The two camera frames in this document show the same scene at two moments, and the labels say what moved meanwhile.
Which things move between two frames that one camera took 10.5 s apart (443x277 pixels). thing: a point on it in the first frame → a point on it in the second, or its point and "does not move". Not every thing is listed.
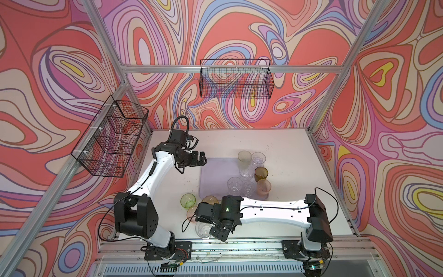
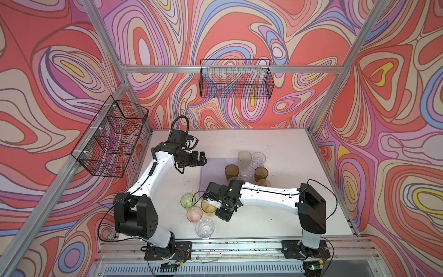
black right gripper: (222, 236) → (225, 217)
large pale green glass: (244, 158) does not move
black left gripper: (195, 161) does not move
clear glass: (258, 159) does not move
